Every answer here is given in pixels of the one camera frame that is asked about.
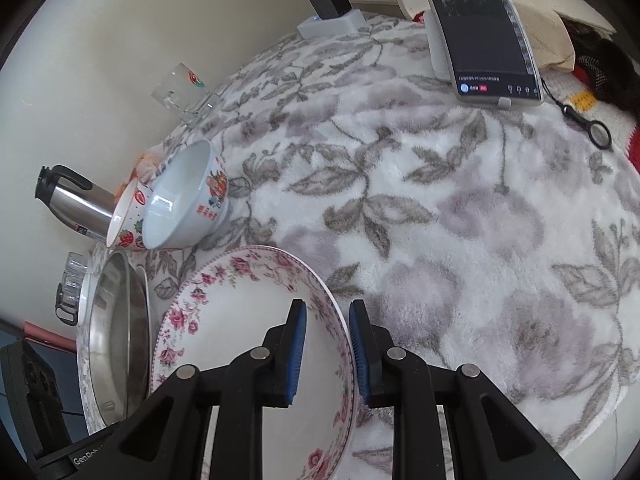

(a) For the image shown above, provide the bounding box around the glass teapot black handle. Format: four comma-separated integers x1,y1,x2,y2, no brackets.
54,278,82,326

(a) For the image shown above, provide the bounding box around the white phone stand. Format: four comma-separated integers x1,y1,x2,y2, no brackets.
423,9,514,110

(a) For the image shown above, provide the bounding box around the floral fleece tablecloth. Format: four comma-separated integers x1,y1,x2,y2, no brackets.
132,15,639,479

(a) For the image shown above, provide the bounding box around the clear glass mug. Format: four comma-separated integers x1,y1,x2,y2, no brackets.
151,63,220,129

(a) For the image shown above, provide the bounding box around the upturned small glass cup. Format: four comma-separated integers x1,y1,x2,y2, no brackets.
62,252,88,288

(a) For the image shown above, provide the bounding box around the stainless steel thermos jug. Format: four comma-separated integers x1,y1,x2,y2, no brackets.
35,165,115,243

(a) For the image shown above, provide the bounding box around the orange snack packet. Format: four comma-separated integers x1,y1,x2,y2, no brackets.
130,152,162,184

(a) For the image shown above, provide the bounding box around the pale blue round bowl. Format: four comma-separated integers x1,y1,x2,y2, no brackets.
142,139,229,250

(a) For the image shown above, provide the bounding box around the white square plate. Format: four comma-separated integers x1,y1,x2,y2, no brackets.
75,246,151,436

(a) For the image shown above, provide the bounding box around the strawberry pattern bowl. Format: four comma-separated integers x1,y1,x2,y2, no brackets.
106,179,152,252

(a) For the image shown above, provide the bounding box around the smartphone on stand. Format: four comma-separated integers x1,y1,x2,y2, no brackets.
428,0,542,108

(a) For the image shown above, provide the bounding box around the white power strip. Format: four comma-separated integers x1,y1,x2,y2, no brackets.
297,9,367,39

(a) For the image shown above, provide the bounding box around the pink floral plate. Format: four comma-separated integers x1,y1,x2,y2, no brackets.
150,246,357,479

